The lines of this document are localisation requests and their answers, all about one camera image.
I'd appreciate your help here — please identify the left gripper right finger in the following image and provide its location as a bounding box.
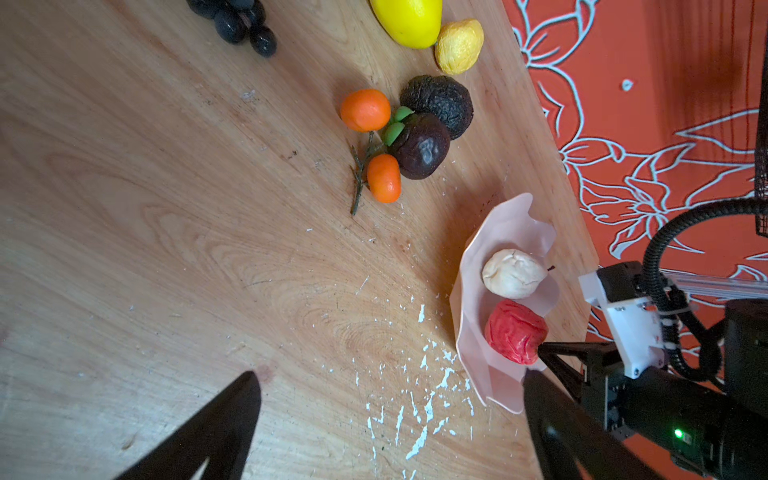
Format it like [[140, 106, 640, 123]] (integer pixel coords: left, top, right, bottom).
[[523, 370, 660, 479]]

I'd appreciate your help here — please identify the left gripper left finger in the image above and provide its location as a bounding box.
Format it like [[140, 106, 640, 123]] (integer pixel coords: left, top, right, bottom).
[[118, 371, 261, 479]]

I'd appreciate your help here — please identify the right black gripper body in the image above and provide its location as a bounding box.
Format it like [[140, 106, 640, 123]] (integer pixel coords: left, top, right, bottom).
[[539, 342, 767, 479]]

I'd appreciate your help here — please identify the pink scalloped fruit bowl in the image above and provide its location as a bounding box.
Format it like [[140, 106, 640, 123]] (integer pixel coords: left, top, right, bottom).
[[449, 193, 560, 414]]

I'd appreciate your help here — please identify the red wrinkled strawberry fruit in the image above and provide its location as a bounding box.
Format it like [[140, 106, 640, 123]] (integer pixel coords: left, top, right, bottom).
[[484, 299, 549, 365]]

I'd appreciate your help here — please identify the beige garlic-like fruit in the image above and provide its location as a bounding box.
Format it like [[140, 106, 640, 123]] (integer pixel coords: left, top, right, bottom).
[[481, 248, 555, 300]]

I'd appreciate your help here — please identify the orange tangerine right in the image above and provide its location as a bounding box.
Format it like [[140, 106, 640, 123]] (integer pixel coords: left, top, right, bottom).
[[366, 154, 402, 204]]

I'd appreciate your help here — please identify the orange tangerine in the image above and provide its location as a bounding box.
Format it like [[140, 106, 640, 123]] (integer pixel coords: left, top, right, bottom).
[[340, 89, 392, 133], [366, 154, 402, 204]]

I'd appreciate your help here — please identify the orange tangerine left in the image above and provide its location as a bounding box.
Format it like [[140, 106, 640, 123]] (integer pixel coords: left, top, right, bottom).
[[340, 89, 392, 133]]

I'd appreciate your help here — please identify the dark avocado upper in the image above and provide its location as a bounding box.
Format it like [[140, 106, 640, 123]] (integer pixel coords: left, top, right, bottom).
[[399, 75, 474, 140]]

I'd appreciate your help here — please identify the small yellow lemon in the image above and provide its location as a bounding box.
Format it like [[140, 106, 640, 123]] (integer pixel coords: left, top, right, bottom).
[[434, 18, 485, 75]]

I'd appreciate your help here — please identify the black grape bunch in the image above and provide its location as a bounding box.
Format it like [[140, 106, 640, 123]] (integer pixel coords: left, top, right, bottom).
[[186, 0, 278, 58]]

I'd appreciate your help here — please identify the large yellow lemon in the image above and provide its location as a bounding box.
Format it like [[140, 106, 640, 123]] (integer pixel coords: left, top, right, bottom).
[[370, 0, 443, 49]]

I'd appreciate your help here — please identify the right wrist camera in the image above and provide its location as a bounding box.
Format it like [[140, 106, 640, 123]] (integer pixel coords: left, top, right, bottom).
[[579, 261, 673, 380]]

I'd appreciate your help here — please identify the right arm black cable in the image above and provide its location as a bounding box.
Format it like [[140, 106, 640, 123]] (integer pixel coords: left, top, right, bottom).
[[641, 197, 768, 385]]

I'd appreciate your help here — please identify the black wire basket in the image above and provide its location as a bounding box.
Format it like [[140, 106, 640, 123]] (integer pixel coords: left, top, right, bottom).
[[754, 49, 768, 203]]

